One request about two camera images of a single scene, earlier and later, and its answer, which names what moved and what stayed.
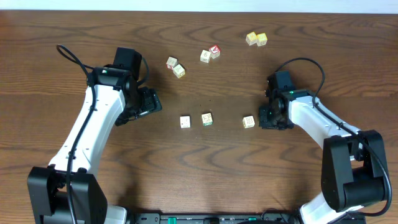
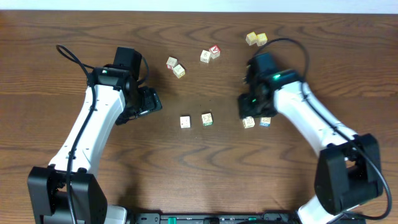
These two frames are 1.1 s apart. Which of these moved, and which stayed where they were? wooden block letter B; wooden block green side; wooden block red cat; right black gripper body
Moved: right black gripper body
Stayed: wooden block green side; wooden block letter B; wooden block red cat
